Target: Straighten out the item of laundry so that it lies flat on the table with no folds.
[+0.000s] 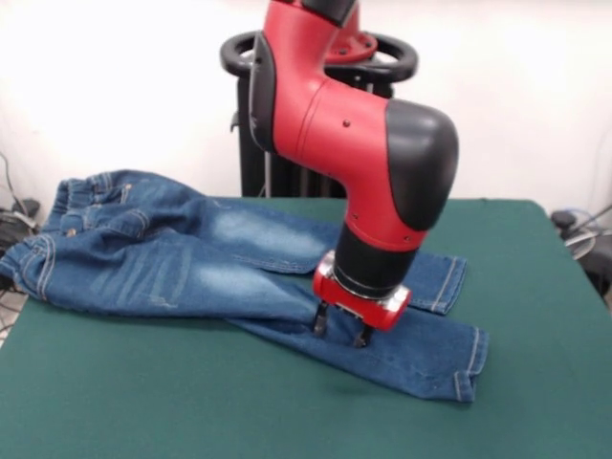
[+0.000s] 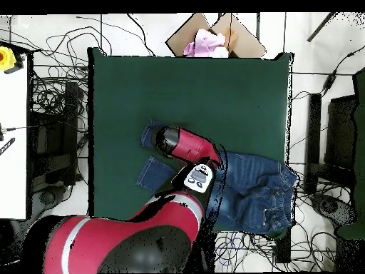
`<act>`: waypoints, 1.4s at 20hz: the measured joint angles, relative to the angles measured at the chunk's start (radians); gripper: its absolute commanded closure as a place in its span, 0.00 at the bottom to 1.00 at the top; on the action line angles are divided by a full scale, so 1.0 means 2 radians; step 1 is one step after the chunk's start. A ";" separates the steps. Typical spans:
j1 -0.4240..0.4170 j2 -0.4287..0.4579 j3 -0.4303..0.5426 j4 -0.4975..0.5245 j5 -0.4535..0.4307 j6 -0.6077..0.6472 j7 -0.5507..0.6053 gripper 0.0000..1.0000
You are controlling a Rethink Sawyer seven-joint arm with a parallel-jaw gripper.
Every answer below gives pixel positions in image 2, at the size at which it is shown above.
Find black power adapter with cable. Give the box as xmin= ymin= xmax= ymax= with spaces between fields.
xmin=320 ymin=51 xmax=365 ymax=96

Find black equipment rack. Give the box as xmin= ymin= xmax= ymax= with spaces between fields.
xmin=26 ymin=81 xmax=81 ymax=186

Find white table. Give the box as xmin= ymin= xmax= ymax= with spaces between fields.
xmin=0 ymin=54 xmax=29 ymax=220

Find loose black cable tangle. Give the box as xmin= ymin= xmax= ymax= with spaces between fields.
xmin=0 ymin=14 xmax=156 ymax=138

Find black ribbed strap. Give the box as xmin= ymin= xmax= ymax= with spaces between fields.
xmin=0 ymin=137 xmax=16 ymax=156

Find black rod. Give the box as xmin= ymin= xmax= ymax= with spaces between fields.
xmin=306 ymin=11 xmax=334 ymax=43

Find dark green table cloth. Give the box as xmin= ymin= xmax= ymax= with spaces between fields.
xmin=86 ymin=46 xmax=294 ymax=240

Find tangle of black cables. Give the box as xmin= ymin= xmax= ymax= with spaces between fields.
xmin=213 ymin=168 xmax=337 ymax=272

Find black stand beside table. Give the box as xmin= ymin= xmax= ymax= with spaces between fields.
xmin=274 ymin=236 xmax=292 ymax=264

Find blue denim jeans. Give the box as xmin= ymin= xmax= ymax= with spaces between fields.
xmin=135 ymin=118 xmax=299 ymax=234

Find yellow emergency stop button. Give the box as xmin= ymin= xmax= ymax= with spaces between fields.
xmin=0 ymin=46 xmax=25 ymax=74

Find pink cloth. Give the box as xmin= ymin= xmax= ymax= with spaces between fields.
xmin=182 ymin=28 xmax=230 ymax=59

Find brown cardboard box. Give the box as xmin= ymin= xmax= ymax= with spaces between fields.
xmin=165 ymin=12 xmax=267 ymax=59

